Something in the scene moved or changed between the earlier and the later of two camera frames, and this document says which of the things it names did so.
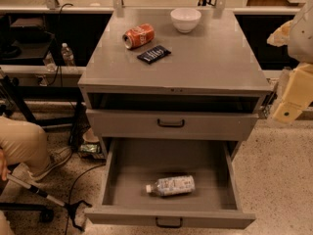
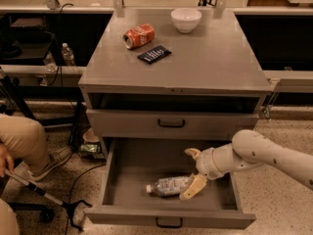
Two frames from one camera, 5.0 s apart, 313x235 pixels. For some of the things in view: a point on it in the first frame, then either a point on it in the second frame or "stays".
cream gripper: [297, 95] to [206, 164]
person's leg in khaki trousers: [24, 143] stays
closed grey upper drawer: [173, 125] stays
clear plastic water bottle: [171, 186] stays
